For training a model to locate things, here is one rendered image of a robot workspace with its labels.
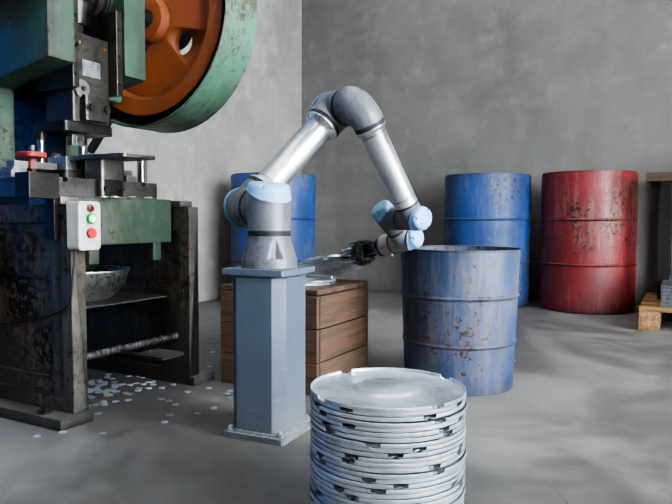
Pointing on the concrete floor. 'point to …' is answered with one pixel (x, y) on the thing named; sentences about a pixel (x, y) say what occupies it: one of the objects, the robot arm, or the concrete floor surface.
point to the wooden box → (317, 329)
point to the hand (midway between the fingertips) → (346, 257)
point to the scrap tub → (461, 314)
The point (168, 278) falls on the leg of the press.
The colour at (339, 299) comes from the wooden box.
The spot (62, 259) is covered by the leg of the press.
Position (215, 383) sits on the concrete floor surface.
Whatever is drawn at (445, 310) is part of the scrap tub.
